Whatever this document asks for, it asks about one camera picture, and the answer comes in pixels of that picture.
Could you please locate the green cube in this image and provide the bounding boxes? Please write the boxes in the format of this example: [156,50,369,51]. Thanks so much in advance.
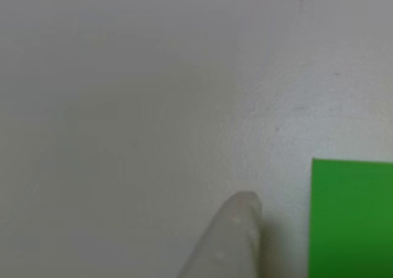
[308,157,393,278]

